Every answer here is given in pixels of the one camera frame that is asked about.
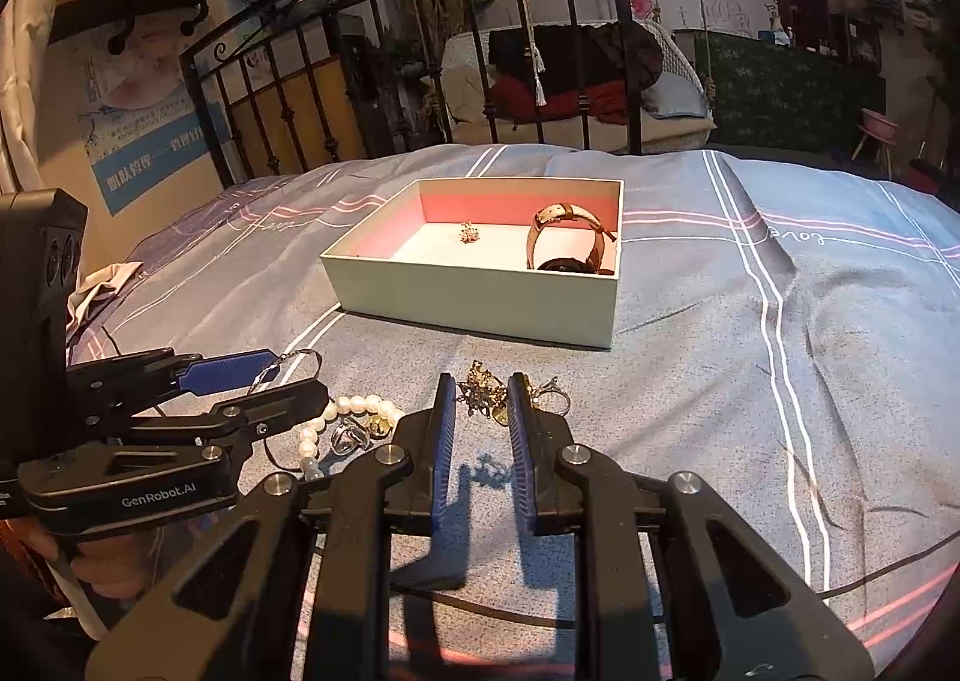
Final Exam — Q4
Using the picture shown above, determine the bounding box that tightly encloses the gold brooch ornament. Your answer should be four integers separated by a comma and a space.
458, 359, 513, 425

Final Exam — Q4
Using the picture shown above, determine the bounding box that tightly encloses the beige curtain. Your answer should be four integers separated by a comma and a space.
0, 0, 85, 196

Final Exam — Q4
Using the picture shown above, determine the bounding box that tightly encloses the black metal bed frame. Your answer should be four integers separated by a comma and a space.
178, 0, 655, 188

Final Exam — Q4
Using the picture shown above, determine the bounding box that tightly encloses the beige strap wristwatch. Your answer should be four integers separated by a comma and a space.
525, 202, 618, 275

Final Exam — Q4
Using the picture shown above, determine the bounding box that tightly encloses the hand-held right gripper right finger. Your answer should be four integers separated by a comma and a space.
506, 373, 875, 681

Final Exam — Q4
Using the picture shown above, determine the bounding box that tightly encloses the white pearl bracelet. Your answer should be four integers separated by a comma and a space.
295, 394, 407, 480

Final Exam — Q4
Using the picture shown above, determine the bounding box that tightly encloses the dark clothes pile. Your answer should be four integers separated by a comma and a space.
486, 23, 666, 125

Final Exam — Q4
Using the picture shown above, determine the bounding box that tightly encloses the white tassel cord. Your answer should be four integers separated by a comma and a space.
508, 0, 550, 109

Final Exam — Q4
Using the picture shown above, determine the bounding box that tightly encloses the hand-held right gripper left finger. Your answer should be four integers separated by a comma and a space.
86, 373, 459, 681

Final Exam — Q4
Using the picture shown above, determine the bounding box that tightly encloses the thin silver bangle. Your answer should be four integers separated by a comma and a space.
250, 348, 326, 394

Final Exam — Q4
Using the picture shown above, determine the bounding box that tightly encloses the pale green box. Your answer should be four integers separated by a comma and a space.
320, 178, 626, 351

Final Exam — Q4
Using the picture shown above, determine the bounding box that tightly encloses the chunky silver ring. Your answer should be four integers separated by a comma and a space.
329, 418, 371, 458

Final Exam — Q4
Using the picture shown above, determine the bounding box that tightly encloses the white hanging wicker chair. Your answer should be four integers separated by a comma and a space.
438, 19, 718, 154

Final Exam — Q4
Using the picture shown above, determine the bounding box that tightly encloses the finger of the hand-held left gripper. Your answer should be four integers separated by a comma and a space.
66, 348, 277, 421
79, 380, 332, 453

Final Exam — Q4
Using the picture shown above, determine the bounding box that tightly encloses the thin silver ring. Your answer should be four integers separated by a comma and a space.
533, 376, 572, 416

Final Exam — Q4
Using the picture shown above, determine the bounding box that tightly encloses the person's left hand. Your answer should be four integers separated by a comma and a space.
0, 519, 163, 604

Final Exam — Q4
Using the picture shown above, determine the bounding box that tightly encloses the blue and white wall poster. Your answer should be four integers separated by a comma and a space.
77, 42, 235, 218

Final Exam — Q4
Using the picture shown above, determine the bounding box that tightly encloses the striped grey bedspread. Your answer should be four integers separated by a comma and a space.
66, 143, 960, 653

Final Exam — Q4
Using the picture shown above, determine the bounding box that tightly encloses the green patterned cabinet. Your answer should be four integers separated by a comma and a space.
703, 31, 887, 155

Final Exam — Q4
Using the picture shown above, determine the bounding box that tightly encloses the beige crumpled cloth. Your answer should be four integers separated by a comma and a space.
66, 260, 145, 331

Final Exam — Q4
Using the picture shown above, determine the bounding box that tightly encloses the pink stool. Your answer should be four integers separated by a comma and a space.
850, 107, 902, 162

